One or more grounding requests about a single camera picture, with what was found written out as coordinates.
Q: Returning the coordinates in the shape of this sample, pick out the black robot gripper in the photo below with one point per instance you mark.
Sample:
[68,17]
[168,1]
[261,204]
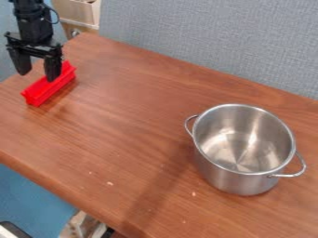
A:
[34,40]

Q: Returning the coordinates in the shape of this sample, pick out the red rectangular block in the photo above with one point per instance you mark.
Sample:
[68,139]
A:
[42,89]

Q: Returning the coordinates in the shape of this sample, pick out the black and white object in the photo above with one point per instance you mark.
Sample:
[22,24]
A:
[11,231]

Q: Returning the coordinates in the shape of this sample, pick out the stainless steel pot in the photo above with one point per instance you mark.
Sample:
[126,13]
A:
[245,148]

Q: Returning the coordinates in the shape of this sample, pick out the wooden table leg frame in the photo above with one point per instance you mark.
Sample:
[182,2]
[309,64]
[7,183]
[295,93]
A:
[82,226]

